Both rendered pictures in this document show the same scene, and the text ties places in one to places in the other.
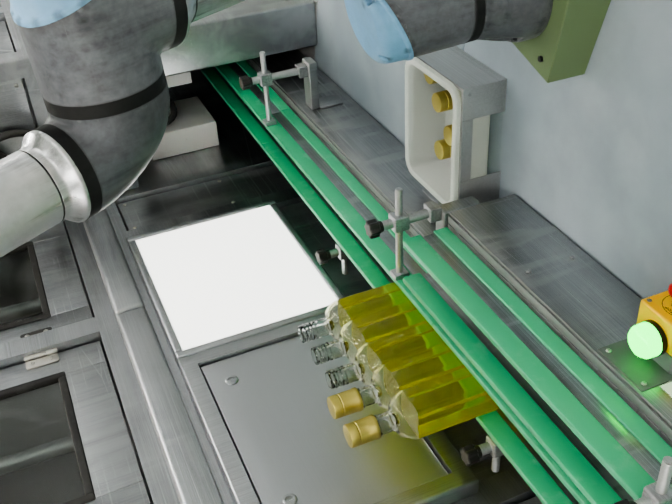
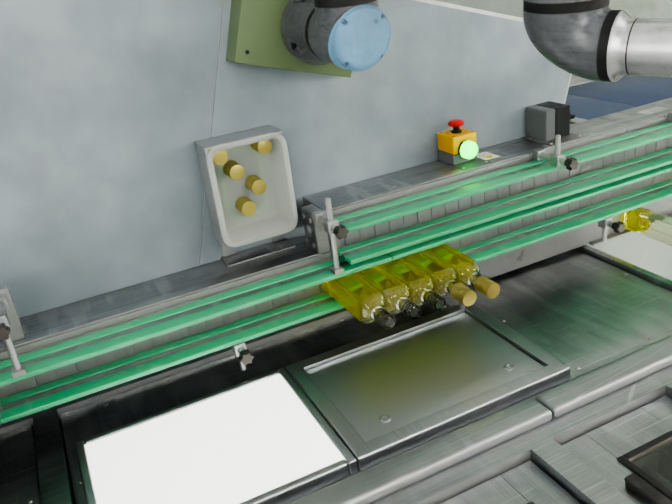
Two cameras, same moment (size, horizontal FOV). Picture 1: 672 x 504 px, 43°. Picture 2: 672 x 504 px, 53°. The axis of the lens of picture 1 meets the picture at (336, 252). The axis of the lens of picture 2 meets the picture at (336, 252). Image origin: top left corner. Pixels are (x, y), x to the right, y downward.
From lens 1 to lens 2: 1.68 m
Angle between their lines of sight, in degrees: 78
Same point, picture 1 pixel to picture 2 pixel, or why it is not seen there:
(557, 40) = not seen: hidden behind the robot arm
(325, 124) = (68, 325)
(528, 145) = (303, 154)
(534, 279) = (402, 185)
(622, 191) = (384, 120)
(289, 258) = (201, 412)
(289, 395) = (400, 384)
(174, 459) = (487, 434)
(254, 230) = (135, 447)
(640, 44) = not seen: hidden behind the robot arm
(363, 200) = (221, 297)
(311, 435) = (442, 367)
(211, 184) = not seen: outside the picture
